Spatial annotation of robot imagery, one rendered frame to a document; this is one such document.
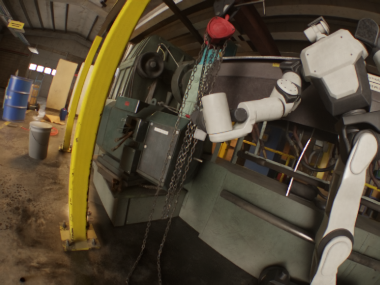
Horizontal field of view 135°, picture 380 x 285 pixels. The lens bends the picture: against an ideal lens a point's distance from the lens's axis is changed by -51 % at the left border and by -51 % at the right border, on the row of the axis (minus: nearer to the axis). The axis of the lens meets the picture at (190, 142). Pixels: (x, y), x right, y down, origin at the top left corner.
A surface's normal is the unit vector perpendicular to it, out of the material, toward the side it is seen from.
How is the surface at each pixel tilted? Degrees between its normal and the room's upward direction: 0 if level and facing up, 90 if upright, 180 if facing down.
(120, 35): 90
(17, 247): 0
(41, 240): 0
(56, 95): 90
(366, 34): 101
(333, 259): 90
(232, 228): 90
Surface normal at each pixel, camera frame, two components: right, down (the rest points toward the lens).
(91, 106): 0.67, 0.27
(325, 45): -0.89, -0.04
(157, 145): -0.42, -0.05
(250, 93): -0.68, -0.15
